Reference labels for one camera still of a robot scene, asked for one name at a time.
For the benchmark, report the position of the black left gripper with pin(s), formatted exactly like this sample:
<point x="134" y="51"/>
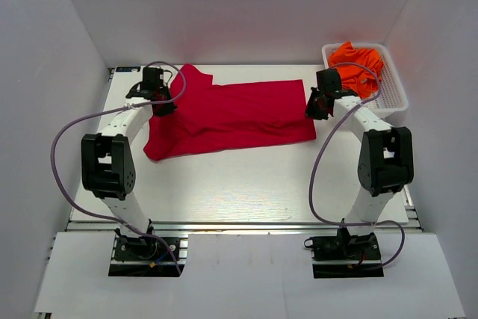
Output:
<point x="169" y="109"/>

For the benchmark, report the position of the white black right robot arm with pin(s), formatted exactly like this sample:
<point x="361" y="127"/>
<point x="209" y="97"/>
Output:
<point x="385" y="162"/>

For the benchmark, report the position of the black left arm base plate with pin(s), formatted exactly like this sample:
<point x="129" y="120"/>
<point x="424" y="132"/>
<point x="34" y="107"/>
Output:
<point x="132" y="257"/>

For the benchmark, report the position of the orange t-shirt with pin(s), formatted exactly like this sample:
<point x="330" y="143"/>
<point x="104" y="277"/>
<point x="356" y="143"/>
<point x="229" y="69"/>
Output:
<point x="357" y="68"/>

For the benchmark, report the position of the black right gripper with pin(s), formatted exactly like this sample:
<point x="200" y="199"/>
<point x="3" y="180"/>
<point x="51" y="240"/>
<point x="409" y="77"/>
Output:
<point x="311" y="112"/>

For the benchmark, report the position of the white plastic mesh basket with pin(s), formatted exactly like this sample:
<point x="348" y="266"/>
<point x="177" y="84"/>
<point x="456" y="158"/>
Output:
<point x="393" y="97"/>

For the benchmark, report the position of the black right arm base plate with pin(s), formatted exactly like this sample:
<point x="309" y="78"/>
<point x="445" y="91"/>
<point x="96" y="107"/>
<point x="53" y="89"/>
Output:
<point x="331" y="260"/>

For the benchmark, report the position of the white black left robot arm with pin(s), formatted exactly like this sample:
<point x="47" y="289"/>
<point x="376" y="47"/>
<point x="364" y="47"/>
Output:
<point x="107" y="163"/>

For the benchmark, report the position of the red t-shirt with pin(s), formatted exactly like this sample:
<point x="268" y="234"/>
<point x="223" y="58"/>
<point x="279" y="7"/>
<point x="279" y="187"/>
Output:
<point x="212" y="117"/>

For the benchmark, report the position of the blue label sticker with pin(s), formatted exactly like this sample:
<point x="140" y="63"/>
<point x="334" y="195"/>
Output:
<point x="128" y="69"/>

